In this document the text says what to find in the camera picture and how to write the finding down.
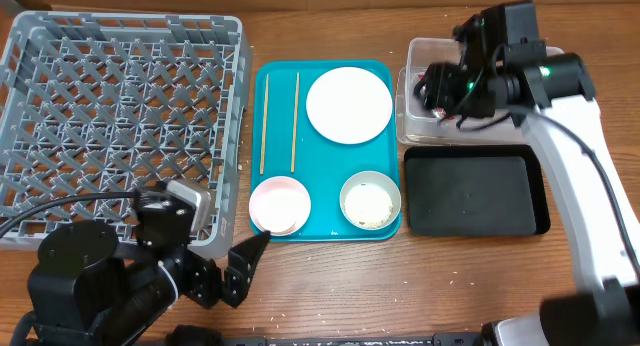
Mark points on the grey plastic dish rack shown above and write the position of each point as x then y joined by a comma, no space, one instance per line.
97,104

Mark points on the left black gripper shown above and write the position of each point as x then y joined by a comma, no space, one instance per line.
201,279

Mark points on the black plastic tray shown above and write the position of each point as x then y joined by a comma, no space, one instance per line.
475,191

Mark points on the teal plastic tray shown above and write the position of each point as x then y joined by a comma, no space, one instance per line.
322,166

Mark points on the pile of rice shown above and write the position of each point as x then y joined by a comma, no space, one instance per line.
368,206

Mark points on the grey-green bowl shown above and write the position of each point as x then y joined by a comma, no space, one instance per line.
379,179

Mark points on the red snack wrapper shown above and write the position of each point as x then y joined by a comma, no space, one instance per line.
421,92

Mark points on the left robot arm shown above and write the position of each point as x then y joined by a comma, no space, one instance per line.
88,288

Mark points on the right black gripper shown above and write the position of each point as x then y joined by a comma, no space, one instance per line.
440,83

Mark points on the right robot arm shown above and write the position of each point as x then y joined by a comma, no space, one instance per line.
551,100

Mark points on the large white plate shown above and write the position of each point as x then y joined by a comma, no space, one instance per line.
349,105

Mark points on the small pink plate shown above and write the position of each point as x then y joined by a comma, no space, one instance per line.
280,205

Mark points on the clear plastic bin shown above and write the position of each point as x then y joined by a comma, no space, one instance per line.
417,126

